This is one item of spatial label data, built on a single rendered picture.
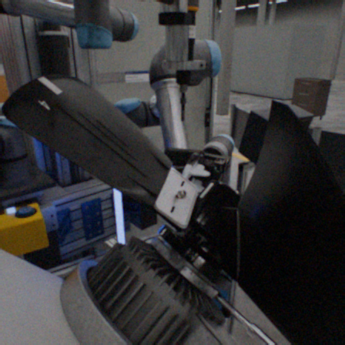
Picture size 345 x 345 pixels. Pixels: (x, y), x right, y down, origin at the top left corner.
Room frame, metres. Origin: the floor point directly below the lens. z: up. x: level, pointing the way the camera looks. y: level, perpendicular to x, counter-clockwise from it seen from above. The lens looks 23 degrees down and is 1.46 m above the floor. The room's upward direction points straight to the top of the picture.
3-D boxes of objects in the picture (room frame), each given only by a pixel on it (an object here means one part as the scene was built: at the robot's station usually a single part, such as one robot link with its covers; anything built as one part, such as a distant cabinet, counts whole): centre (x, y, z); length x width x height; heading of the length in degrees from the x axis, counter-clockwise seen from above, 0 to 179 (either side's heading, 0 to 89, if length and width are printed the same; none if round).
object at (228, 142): (0.90, -0.15, 1.17); 0.11 x 0.08 x 0.09; 159
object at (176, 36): (0.50, -0.01, 1.49); 0.09 x 0.07 x 0.10; 157
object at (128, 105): (1.30, 0.19, 1.20); 0.13 x 0.12 x 0.14; 116
